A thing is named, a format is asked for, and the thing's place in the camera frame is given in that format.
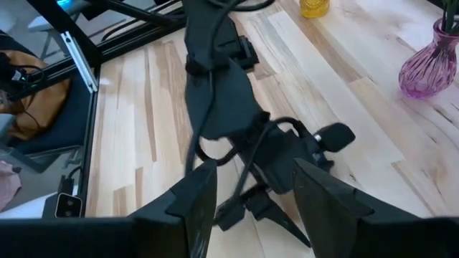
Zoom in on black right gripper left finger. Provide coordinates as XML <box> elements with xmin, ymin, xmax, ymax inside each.
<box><xmin>132</xmin><ymin>159</ymin><xmax>219</xmax><ymax>258</ymax></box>

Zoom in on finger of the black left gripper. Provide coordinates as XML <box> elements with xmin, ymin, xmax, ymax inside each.
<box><xmin>216</xmin><ymin>200</ymin><xmax>248</xmax><ymax>232</ymax></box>
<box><xmin>247</xmin><ymin>191</ymin><xmax>311</xmax><ymax>249</ymax></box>

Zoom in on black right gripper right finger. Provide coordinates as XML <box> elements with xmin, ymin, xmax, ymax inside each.
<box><xmin>293</xmin><ymin>157</ymin><xmax>431</xmax><ymax>258</ymax></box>

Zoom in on yellow glass vase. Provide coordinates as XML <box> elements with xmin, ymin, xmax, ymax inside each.
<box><xmin>299</xmin><ymin>0</ymin><xmax>331</xmax><ymax>19</ymax></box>

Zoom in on pink glass vase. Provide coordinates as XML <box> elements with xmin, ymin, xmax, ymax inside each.
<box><xmin>398</xmin><ymin>17</ymin><xmax>459</xmax><ymax>100</ymax></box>

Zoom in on white-rimmed black device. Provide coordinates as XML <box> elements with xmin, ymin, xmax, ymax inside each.
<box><xmin>53</xmin><ymin>192</ymin><xmax>84</xmax><ymax>219</ymax></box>

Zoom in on dark blue chair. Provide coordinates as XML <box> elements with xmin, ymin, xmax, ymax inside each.
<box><xmin>6</xmin><ymin>73</ymin><xmax>93</xmax><ymax>175</ymax></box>

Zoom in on silver mounting plate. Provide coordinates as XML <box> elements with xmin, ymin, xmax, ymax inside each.
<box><xmin>60</xmin><ymin>30</ymin><xmax>100</xmax><ymax>94</ymax></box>

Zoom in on brown bag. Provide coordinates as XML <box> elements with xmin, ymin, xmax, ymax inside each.
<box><xmin>0</xmin><ymin>49</ymin><xmax>72</xmax><ymax>141</ymax></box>

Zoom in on pink cloth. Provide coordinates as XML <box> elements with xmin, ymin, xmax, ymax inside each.
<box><xmin>0</xmin><ymin>160</ymin><xmax>22</xmax><ymax>212</ymax></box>

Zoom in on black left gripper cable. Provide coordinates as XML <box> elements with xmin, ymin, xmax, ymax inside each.
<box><xmin>184</xmin><ymin>0</ymin><xmax>309</xmax><ymax>230</ymax></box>

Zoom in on black metal table frame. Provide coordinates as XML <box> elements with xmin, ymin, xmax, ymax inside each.
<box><xmin>27</xmin><ymin>0</ymin><xmax>187</xmax><ymax>219</ymax></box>

